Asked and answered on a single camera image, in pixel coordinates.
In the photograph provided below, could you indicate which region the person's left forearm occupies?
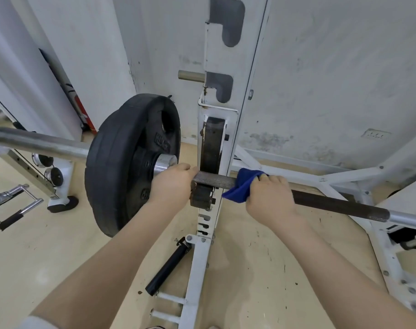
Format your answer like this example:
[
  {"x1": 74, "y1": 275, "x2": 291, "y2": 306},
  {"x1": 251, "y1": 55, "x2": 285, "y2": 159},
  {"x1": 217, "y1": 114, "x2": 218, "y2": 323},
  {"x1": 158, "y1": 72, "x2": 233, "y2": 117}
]
[{"x1": 29, "y1": 201, "x2": 186, "y2": 329}]

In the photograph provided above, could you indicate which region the white wall outlet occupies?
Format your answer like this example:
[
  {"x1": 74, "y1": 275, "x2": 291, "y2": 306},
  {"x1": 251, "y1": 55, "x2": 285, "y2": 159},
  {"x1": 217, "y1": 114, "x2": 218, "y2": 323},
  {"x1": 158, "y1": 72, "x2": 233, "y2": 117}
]
[{"x1": 362, "y1": 129, "x2": 391, "y2": 139}]

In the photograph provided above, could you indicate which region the steel storage peg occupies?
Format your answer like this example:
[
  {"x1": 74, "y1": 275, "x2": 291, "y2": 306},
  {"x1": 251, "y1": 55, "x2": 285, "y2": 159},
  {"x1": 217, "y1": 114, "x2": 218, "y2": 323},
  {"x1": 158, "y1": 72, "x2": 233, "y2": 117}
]
[{"x1": 178, "y1": 70, "x2": 206, "y2": 82}]

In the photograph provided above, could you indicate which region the steel barbell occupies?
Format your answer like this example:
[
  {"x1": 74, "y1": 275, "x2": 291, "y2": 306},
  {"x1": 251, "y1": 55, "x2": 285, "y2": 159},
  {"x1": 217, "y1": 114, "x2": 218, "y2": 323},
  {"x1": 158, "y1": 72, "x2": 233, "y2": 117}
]
[{"x1": 0, "y1": 126, "x2": 416, "y2": 233}]

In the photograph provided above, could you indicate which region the black bar holder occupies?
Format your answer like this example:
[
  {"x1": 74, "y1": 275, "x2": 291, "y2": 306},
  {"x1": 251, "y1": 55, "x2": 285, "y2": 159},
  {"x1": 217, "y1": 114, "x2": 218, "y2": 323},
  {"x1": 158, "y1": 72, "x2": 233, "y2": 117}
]
[{"x1": 190, "y1": 116, "x2": 230, "y2": 208}]

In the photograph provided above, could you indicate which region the person's right hand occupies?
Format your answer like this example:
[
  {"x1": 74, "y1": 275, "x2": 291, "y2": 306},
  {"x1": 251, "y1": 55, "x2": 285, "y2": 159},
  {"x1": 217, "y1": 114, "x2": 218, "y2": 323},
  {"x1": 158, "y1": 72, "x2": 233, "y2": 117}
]
[{"x1": 245, "y1": 172, "x2": 298, "y2": 229}]

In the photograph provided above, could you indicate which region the white rack upright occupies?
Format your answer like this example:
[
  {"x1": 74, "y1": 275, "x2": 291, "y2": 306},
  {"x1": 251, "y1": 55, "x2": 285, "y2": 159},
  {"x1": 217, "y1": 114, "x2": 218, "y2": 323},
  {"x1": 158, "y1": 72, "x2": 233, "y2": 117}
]
[{"x1": 150, "y1": 0, "x2": 274, "y2": 329}]

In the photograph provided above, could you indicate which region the chrome cable attachment handle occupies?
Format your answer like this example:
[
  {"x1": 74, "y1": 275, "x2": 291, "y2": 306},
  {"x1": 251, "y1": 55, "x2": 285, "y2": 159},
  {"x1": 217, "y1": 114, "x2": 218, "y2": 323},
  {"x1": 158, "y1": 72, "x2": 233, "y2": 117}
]
[{"x1": 0, "y1": 184, "x2": 44, "y2": 232}]

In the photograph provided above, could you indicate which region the blue cleaning cloth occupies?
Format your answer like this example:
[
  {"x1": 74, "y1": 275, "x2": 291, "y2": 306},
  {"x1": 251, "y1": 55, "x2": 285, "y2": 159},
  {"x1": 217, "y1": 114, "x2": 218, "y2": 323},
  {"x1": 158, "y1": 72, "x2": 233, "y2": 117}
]
[{"x1": 222, "y1": 169, "x2": 269, "y2": 204}]

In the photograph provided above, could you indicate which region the person's left hand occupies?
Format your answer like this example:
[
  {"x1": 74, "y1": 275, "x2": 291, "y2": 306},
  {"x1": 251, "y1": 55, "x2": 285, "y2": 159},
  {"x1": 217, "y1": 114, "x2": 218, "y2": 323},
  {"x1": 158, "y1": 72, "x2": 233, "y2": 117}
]
[{"x1": 147, "y1": 163, "x2": 200, "y2": 216}]

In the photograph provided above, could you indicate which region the white bench frame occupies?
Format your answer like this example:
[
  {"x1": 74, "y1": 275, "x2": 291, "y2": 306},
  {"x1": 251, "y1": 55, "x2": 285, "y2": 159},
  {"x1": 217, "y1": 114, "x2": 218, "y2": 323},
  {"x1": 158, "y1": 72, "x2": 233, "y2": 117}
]
[{"x1": 230, "y1": 144, "x2": 416, "y2": 321}]

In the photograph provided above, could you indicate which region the person's right forearm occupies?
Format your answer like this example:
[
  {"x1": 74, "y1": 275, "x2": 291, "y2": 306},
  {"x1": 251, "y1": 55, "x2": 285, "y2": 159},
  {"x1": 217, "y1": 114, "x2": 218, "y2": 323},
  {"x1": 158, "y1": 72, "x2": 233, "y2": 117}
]
[{"x1": 259, "y1": 215, "x2": 416, "y2": 329}]

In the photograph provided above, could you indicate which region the black cylindrical handle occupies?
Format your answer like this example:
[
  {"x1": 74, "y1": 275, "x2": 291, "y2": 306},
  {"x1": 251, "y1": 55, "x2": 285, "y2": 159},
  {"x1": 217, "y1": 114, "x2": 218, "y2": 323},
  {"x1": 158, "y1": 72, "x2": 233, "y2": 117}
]
[{"x1": 145, "y1": 236, "x2": 192, "y2": 296}]

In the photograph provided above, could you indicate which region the white machine frame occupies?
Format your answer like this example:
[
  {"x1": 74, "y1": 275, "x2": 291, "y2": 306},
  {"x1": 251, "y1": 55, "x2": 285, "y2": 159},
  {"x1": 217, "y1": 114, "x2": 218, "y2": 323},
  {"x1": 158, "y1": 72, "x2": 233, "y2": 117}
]
[{"x1": 0, "y1": 133, "x2": 80, "y2": 214}]

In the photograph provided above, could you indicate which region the red black leaning board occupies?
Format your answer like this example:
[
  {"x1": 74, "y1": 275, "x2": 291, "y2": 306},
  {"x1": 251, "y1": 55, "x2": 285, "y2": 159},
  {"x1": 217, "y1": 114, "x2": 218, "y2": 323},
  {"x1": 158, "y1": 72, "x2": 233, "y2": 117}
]
[{"x1": 38, "y1": 48, "x2": 99, "y2": 134}]

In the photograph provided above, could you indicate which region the black rubber weight plate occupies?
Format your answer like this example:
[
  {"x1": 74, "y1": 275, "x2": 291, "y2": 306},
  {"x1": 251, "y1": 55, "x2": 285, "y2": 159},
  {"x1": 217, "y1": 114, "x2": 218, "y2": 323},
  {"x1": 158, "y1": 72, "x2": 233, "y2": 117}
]
[{"x1": 85, "y1": 94, "x2": 182, "y2": 238}]

